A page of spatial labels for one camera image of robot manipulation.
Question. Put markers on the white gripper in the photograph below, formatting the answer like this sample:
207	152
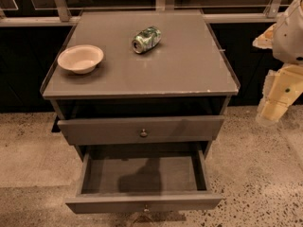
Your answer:
290	37

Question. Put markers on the grey drawer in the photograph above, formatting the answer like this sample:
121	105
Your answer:
108	131
126	181

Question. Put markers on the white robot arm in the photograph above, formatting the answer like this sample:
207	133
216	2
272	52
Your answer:
288	36

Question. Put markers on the grey drawer cabinet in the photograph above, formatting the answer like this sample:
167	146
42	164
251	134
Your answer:
184	75

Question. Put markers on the brass top drawer knob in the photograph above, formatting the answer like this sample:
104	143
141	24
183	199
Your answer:
143	133

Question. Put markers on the brass drawer knob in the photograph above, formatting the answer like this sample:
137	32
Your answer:
143	133
146	209

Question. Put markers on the brass middle drawer knob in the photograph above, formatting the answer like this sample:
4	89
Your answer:
146	209

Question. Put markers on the grey top drawer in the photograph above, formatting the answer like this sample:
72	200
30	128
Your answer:
108	131

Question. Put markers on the green soda can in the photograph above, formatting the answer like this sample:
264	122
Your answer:
146	39

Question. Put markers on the white bowl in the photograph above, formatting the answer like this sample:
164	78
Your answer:
80	59

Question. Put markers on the metal railing frame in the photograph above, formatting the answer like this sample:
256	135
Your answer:
68	12

